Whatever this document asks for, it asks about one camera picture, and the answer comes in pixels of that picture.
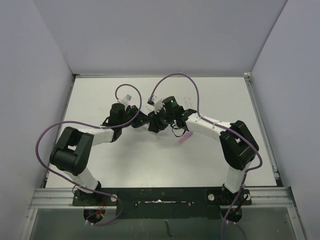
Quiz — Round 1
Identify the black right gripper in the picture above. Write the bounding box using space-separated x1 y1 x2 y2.
148 106 175 133

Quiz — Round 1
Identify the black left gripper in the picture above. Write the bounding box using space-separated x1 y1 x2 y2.
119 105 150 129

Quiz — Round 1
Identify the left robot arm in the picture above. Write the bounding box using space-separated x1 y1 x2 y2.
49 103 150 206

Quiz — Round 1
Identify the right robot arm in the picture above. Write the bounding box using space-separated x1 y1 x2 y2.
147 96 259 205

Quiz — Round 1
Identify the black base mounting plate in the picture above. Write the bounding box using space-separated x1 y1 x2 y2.
72 187 252 223

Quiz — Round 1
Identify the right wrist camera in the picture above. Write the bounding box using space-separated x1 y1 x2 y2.
147 96 164 114

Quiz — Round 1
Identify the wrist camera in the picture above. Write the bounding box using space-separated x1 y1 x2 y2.
147 96 164 114
117 94 132 105

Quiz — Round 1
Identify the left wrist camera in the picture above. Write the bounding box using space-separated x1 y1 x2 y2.
117 94 132 105

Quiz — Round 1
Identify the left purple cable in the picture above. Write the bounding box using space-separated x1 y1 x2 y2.
35 84 143 227

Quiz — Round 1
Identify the purple cable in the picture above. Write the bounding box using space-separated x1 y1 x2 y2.
151 72 263 240
35 84 143 227

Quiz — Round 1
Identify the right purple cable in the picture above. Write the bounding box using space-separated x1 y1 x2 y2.
151 72 263 240

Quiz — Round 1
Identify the right side aluminium rail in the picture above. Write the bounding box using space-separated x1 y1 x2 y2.
243 72 281 181

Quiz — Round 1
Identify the aluminium frame rail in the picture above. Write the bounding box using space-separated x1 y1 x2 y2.
20 187 307 240

